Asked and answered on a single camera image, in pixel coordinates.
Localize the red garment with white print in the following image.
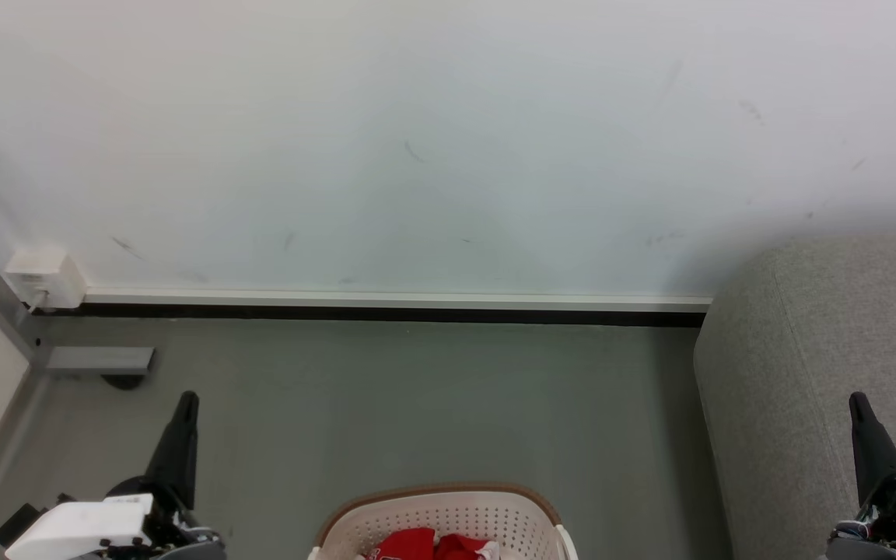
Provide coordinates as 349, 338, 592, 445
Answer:
434, 533, 502, 560

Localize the white wall power adapter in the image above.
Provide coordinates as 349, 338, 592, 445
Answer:
5, 247, 88, 310

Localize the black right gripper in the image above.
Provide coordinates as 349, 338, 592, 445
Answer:
828, 391, 896, 560

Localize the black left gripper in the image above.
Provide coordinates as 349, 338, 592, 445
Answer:
98, 391, 226, 560

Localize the grey metal foot bracket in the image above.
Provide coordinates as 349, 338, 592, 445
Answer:
45, 345, 156, 376

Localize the red fleece garment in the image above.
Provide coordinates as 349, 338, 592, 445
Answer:
369, 527, 438, 560

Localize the cream perforated laundry basket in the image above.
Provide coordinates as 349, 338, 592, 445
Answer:
307, 482, 579, 560

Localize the white wall baseboard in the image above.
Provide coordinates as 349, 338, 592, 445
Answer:
82, 289, 715, 314

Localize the grey fabric sofa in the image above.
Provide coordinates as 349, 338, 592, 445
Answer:
692, 232, 896, 560

